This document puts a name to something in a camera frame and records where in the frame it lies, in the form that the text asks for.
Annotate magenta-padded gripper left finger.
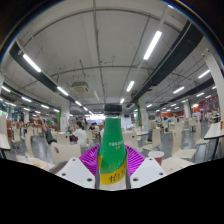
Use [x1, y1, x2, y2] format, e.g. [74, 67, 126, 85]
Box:
[54, 144, 101, 191]

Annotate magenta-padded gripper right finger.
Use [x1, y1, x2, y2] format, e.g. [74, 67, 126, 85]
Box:
[124, 146, 168, 190]

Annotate green-labelled clear drink bottle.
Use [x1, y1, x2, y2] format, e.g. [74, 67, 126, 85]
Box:
[97, 103, 128, 191]

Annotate person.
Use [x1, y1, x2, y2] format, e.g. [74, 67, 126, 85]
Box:
[71, 120, 88, 148]
[38, 114, 58, 145]

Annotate white table with black leg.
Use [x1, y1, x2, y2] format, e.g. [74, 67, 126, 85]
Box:
[203, 121, 224, 161]
[0, 133, 12, 159]

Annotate ceiling air conditioner unit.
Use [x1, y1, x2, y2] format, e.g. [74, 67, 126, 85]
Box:
[70, 80, 90, 94]

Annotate ceiling strip lights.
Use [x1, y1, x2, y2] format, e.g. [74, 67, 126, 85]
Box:
[1, 30, 224, 114]

